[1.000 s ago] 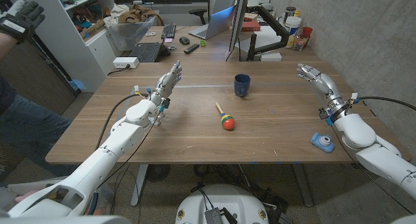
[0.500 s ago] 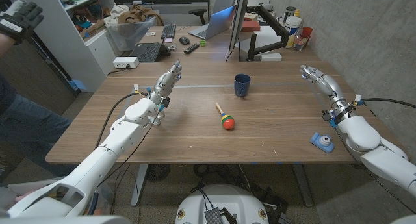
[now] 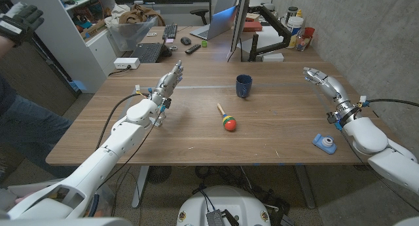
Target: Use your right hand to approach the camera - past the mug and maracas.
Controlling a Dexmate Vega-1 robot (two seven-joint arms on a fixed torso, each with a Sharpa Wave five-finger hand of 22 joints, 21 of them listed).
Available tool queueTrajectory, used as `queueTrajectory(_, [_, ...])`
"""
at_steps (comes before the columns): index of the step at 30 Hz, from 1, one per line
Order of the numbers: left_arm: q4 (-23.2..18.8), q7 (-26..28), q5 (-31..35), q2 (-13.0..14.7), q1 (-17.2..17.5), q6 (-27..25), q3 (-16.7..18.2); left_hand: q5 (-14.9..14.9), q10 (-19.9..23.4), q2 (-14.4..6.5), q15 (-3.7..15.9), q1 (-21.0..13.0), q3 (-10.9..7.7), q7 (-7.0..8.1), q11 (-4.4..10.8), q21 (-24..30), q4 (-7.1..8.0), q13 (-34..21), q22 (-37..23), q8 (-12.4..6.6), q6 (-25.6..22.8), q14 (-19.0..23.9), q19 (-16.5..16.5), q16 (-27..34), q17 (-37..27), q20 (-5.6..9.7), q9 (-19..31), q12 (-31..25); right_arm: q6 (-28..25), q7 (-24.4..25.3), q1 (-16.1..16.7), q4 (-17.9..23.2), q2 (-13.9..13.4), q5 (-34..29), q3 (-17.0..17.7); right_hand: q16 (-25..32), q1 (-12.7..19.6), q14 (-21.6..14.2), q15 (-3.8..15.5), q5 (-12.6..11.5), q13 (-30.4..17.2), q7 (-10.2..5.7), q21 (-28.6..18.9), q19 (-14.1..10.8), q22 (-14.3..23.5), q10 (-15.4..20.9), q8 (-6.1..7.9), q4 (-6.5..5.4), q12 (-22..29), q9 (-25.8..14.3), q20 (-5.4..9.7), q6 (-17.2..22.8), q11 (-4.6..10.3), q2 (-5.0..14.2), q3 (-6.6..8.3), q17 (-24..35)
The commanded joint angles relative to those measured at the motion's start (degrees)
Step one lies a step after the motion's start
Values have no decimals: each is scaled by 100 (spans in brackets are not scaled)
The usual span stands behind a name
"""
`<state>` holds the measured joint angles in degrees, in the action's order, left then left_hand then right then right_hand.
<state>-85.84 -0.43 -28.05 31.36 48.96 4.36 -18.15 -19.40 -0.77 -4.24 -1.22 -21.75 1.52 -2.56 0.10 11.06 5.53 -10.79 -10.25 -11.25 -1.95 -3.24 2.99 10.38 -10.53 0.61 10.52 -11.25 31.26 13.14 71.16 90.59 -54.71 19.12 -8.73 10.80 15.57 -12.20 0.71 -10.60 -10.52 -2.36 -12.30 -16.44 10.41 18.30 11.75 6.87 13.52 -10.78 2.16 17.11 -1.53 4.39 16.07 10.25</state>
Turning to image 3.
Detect white cloth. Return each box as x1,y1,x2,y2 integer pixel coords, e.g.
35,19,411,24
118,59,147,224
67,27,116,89
103,3,131,29

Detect grey table leg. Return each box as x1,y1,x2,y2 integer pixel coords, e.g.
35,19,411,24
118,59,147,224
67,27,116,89
293,165,316,210
131,166,150,209

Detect brown cloth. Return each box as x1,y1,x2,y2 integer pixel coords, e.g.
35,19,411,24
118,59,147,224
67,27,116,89
118,3,166,26

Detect black power strip cable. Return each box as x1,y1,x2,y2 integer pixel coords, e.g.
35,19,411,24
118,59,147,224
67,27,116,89
107,66,132,77

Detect silver open laptop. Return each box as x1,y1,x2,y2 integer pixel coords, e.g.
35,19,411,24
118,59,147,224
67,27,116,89
189,5,238,41

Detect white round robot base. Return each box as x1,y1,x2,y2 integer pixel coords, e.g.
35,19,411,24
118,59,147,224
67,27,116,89
176,185,272,226

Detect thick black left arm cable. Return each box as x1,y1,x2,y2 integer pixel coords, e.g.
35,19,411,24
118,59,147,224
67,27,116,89
94,92,151,151

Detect flat white box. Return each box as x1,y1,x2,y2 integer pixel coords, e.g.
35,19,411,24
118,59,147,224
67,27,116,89
261,52,285,63

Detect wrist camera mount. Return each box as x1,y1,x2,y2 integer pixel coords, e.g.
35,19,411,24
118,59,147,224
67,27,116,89
326,111,343,132
151,98,172,128

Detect white power strip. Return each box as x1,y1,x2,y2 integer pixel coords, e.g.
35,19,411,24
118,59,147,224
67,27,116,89
113,57,141,70

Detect pink soft object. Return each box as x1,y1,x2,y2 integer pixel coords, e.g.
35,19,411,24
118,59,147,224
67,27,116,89
13,192,35,204

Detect cardboard box on shelf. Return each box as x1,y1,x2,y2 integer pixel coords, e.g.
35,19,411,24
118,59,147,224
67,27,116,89
80,19,107,40

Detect black remote control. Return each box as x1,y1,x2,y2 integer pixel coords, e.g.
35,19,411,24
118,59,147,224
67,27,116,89
185,43,202,55

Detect bare person forearm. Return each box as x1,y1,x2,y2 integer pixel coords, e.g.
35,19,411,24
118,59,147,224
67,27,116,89
0,35,16,58

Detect black office chair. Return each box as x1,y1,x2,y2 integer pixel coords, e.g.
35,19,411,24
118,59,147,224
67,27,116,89
189,0,240,26

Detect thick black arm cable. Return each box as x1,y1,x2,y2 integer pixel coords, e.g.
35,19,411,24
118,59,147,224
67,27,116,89
94,92,151,151
363,98,419,108

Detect white plastic tub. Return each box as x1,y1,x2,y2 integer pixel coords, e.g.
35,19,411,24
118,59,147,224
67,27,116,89
287,16,304,37

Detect dark lidded can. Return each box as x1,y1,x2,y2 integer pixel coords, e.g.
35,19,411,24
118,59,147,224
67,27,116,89
286,6,299,22

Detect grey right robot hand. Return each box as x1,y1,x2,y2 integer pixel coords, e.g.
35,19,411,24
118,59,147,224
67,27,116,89
302,67,361,124

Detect person with black glove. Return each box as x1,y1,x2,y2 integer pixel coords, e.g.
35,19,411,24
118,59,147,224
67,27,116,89
0,3,82,117

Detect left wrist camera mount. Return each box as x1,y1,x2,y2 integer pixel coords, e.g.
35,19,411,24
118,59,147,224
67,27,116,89
151,98,172,128

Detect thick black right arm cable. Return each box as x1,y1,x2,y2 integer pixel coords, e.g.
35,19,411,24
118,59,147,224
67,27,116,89
363,98,419,108

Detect white and black gloved hand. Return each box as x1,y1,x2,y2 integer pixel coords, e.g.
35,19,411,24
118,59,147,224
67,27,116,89
0,2,45,47

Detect narrow black keyboard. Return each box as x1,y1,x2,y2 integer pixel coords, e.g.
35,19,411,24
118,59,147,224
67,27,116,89
162,23,178,40

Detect blue toy camera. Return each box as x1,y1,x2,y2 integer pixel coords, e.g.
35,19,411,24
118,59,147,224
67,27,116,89
312,133,338,155

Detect dark blue mug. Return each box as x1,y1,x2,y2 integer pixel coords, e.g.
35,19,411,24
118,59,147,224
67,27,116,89
235,74,253,99

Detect clear plastic storage bin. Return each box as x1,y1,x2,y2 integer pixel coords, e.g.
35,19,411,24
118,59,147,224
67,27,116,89
107,16,158,52

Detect blue tape piece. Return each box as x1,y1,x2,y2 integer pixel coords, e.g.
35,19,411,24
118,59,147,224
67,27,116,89
69,80,88,92

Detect red book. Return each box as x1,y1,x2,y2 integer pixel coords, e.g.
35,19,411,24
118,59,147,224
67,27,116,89
242,21,263,33

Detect white robot torso edge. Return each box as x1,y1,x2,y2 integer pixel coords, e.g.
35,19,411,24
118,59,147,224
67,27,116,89
0,217,132,226

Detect flat computer monitor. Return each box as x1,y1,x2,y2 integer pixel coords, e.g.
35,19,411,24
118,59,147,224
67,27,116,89
227,0,251,60

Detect wide black keyboard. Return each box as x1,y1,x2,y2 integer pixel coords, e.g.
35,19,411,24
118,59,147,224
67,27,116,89
130,42,164,64

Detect black round fan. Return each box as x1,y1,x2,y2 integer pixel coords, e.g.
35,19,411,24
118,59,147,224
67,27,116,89
146,166,172,184

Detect wooden maraca with red head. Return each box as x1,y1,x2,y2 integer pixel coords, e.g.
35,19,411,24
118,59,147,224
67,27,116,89
216,103,238,132

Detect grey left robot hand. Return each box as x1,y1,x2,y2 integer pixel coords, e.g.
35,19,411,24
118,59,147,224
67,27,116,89
149,60,184,105

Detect white shelf cabinet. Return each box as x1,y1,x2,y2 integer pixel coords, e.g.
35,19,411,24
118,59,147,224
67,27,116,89
12,0,118,94

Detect clear plastic container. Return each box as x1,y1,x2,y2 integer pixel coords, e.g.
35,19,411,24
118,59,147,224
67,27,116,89
296,34,312,52

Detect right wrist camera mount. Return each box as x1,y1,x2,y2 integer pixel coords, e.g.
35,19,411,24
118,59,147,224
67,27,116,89
326,111,343,132

